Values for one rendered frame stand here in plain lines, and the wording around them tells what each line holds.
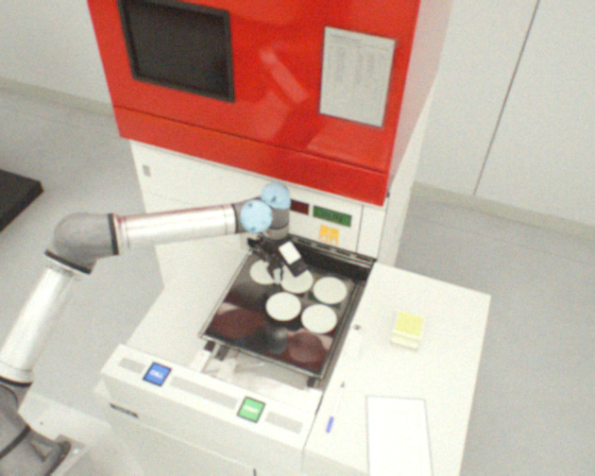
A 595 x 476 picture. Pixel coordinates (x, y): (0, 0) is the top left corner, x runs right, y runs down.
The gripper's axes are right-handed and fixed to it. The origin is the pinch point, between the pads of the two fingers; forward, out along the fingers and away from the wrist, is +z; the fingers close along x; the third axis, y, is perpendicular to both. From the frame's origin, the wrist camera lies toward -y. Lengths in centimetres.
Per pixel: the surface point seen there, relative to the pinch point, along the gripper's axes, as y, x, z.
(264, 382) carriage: -21.5, 24.4, 3.3
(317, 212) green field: 0.8, -15.1, -18.6
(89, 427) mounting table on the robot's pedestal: 2, 65, 9
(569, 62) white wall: 6, -179, -6
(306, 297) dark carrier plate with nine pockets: -8.8, -2.6, 1.3
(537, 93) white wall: 13, -176, 12
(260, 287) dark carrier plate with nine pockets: 3.1, 5.5, 1.4
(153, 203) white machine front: 53, 11, -2
